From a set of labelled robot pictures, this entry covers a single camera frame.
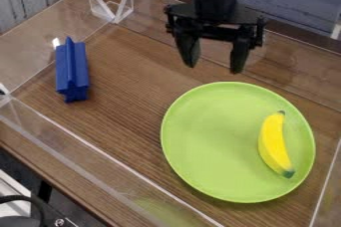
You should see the blue plastic block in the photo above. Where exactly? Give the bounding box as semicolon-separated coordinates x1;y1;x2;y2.
57;37;90;103

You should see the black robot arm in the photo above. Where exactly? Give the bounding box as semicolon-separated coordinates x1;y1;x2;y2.
165;0;267;74

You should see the clear acrylic enclosure wall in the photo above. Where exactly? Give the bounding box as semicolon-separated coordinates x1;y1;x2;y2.
0;0;341;227

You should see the black cable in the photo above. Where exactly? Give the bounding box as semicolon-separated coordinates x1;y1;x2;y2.
0;196;46;227

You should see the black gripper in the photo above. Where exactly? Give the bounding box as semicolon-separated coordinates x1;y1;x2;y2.
165;3;267;74

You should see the yellow toy banana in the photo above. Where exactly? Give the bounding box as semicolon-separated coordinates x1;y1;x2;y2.
259;111;296;178

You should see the black device with knob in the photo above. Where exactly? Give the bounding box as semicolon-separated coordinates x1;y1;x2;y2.
0;200;86;227

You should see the green round plate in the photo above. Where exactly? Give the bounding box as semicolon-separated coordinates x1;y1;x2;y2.
161;82;317;203

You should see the clear acrylic corner bracket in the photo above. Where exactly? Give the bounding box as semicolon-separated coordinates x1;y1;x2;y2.
89;0;136;24

